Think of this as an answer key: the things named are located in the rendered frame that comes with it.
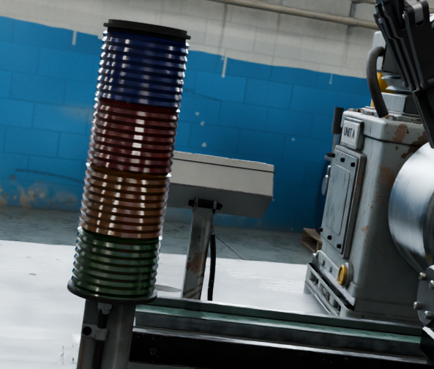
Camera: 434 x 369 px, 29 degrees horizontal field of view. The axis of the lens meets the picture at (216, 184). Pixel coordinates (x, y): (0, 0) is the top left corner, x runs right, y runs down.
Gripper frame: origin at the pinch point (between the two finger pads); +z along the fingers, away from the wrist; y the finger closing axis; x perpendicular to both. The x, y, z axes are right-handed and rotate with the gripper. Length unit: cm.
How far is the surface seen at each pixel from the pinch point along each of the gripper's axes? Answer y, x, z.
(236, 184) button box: 13.3, 23.6, 1.0
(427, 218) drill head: 15.4, 0.7, 15.8
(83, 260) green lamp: -38, 38, -7
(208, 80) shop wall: 555, -16, 14
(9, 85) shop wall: 528, 122, -38
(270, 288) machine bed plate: 61, 22, 31
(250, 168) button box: 15.0, 21.0, -0.1
